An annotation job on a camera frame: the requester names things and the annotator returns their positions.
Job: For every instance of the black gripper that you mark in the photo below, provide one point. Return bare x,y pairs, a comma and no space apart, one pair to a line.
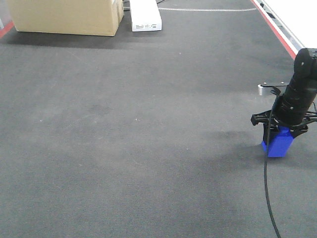
295,130

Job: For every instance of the blue plastic block part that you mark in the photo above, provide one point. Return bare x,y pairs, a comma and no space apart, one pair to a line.
280,140

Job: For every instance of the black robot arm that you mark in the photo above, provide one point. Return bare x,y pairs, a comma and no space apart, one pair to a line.
291,108

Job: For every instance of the white long carton box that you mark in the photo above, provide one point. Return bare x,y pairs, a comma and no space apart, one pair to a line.
145,16

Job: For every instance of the brown cardboard box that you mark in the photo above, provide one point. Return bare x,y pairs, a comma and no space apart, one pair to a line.
79,17

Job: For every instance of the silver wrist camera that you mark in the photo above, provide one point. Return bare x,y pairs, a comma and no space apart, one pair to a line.
267,88

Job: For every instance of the conveyor side rail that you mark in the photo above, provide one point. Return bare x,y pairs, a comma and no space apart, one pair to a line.
272,16

